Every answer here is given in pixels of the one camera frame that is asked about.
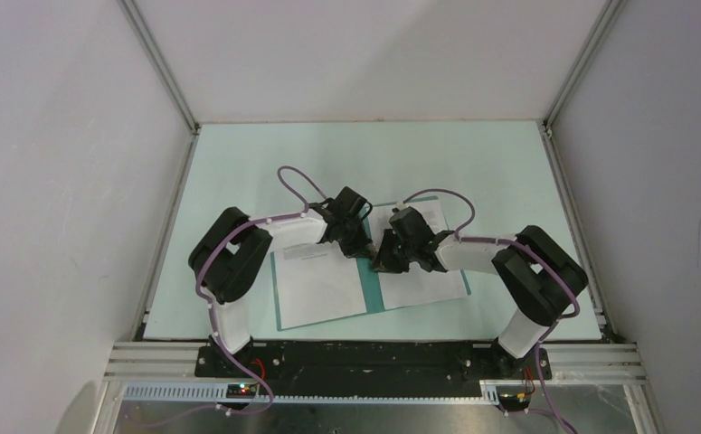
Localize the printed white paper sheet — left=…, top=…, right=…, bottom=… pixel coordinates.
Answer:
left=271, top=244, right=367, bottom=330

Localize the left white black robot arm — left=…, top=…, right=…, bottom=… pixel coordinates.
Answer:
left=188, top=186, right=375, bottom=377

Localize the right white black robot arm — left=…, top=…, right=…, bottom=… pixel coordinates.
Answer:
left=371, top=207, right=589, bottom=378

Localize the left controller board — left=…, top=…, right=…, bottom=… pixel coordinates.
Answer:
left=225, top=382, right=259, bottom=400

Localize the controller board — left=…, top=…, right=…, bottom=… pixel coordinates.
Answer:
left=225, top=382, right=259, bottom=400
left=497, top=392, right=534, bottom=414

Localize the right controller board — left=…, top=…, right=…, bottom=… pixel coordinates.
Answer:
left=497, top=392, right=534, bottom=414

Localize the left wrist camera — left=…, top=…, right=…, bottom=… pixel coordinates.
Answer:
left=327, top=186, right=374, bottom=222

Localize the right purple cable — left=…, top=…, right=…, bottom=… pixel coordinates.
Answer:
left=394, top=188, right=582, bottom=434

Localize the purple cable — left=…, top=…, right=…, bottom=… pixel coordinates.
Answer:
left=394, top=188, right=582, bottom=434
left=128, top=165, right=330, bottom=418

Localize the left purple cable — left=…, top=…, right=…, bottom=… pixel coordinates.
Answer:
left=128, top=165, right=330, bottom=418

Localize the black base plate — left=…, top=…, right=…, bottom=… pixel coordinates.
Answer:
left=194, top=340, right=553, bottom=399

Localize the aluminium frame rail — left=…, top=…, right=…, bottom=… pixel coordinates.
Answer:
left=105, top=340, right=648, bottom=403

